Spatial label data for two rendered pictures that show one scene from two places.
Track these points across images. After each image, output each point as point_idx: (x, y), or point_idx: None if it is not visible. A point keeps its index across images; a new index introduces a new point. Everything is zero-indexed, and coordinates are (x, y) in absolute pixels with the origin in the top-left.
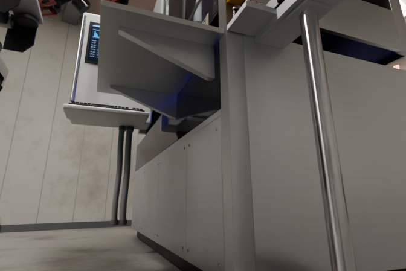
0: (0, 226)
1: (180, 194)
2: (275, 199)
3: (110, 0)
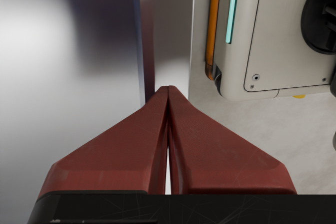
0: (219, 87)
1: None
2: None
3: (174, 142)
